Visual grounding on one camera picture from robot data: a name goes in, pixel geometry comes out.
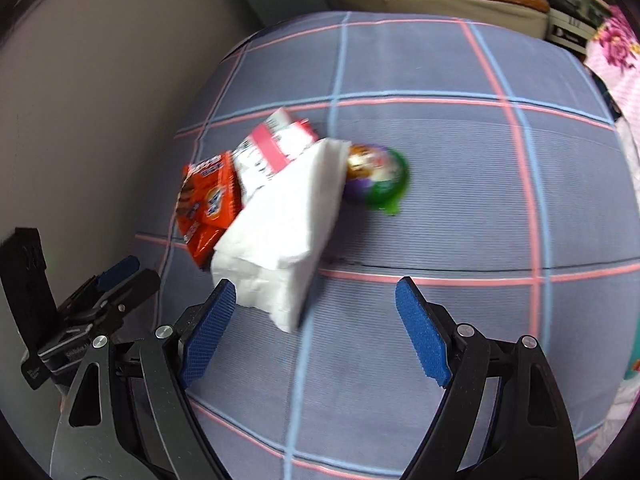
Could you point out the white pink packet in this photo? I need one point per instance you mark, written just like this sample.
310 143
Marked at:
272 152

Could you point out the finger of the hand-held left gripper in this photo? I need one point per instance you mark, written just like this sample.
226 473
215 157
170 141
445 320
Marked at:
137 290
120 270

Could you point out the cream sofa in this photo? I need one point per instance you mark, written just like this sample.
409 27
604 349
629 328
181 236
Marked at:
440 15

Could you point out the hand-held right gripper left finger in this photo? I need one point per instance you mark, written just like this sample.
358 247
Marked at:
207 335

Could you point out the grey plaid cloth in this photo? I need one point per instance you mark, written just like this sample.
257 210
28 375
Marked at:
425 240

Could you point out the pink floral blanket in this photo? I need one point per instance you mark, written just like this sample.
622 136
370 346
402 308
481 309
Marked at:
615 50

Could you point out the dark shelf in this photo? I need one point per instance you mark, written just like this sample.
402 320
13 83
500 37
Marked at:
575 5

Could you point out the orange snack packet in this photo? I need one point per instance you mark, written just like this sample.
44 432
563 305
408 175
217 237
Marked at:
207 200

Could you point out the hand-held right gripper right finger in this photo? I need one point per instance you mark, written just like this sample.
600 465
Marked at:
422 335

